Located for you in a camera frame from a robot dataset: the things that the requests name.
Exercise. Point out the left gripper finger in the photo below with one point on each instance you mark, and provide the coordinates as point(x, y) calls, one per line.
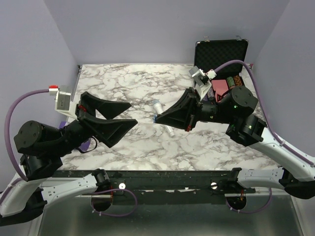
point(108, 109)
point(108, 131)

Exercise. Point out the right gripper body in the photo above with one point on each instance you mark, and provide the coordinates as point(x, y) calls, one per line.
point(197, 110)

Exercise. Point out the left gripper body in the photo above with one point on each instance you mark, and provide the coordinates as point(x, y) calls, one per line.
point(81, 110)

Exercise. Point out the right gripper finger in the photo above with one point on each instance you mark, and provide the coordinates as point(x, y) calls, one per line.
point(175, 120)
point(181, 106)

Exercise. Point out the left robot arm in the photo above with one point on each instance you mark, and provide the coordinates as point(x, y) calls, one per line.
point(42, 148)

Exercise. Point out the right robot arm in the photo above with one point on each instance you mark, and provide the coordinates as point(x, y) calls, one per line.
point(296, 174)

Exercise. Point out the purple box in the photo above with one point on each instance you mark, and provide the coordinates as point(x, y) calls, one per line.
point(77, 137)

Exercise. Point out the pink card stack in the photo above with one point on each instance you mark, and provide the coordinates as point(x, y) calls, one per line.
point(221, 88)

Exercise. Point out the black poker chip case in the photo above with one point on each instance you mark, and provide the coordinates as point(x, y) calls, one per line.
point(212, 54)

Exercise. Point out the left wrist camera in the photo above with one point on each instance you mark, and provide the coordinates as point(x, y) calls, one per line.
point(63, 100)

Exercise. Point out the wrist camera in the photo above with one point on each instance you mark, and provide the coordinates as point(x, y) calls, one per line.
point(63, 100)
point(202, 80)

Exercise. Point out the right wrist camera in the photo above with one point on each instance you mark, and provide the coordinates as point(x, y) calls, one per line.
point(202, 80)

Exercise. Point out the black mounting rail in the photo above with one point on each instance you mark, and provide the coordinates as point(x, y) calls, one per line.
point(179, 187)

